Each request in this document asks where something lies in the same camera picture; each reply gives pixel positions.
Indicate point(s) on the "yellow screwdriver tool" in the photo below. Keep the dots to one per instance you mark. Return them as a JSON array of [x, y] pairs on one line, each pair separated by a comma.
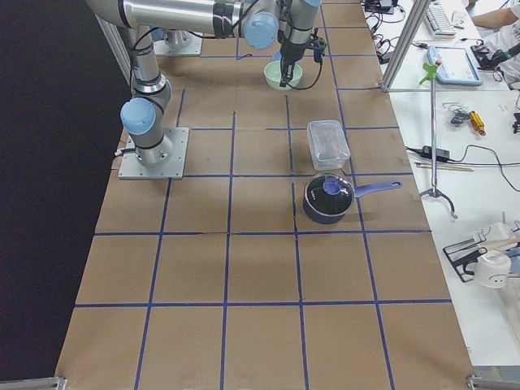
[[477, 123]]

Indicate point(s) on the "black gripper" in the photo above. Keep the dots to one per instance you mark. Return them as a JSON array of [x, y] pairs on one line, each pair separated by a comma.
[[291, 54]]

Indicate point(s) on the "clear plastic food container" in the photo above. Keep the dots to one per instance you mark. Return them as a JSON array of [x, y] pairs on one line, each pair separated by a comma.
[[328, 146]]

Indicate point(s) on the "aluminium frame post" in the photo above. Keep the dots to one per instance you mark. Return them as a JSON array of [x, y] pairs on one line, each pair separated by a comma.
[[415, 18]]

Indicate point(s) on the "white keyboard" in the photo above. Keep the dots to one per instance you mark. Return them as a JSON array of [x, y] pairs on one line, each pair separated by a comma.
[[438, 22]]

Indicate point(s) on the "metal reacher rod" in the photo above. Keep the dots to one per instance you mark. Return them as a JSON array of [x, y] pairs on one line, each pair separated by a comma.
[[434, 191]]

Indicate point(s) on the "black power adapter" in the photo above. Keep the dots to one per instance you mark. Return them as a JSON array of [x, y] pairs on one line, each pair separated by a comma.
[[441, 155]]

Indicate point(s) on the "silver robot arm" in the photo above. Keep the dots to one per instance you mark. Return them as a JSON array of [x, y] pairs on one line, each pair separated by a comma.
[[260, 23]]

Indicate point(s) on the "white round robot toy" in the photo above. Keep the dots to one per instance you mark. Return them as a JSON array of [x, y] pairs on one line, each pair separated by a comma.
[[496, 244]]

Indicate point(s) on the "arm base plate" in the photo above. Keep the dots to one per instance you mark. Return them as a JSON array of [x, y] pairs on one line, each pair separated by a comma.
[[167, 160], [178, 44]]

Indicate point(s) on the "green clamp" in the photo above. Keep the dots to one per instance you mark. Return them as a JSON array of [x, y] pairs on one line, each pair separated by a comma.
[[431, 70]]

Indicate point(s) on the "wooden chopsticks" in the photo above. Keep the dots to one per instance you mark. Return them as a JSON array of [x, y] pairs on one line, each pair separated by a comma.
[[440, 167]]

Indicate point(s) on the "black wire stand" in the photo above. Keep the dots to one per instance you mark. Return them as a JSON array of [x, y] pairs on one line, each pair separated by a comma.
[[460, 255]]

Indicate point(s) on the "dark blue saucepan with lid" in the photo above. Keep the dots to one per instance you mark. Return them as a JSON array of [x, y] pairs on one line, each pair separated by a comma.
[[327, 197]]

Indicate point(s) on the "blue teach pendant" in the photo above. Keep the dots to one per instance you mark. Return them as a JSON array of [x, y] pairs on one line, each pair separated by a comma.
[[457, 66]]

